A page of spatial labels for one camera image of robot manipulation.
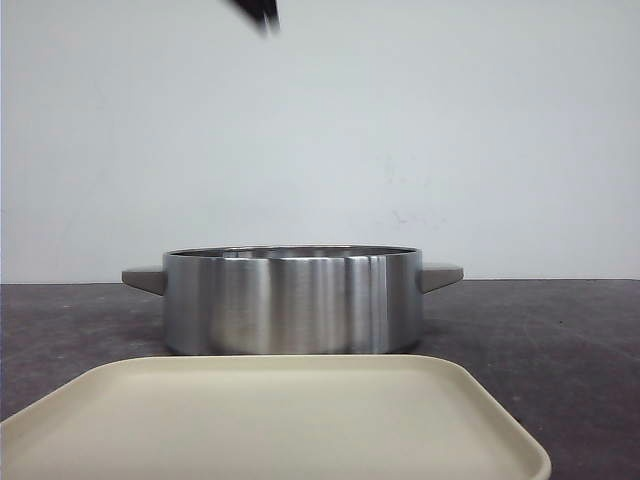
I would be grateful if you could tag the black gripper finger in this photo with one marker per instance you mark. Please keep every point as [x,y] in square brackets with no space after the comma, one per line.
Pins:
[261,16]

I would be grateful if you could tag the stainless steel steamer pot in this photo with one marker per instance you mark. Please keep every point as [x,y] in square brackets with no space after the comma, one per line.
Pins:
[284,300]

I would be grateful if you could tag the cream plastic tray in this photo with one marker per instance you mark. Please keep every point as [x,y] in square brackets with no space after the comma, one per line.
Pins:
[271,417]

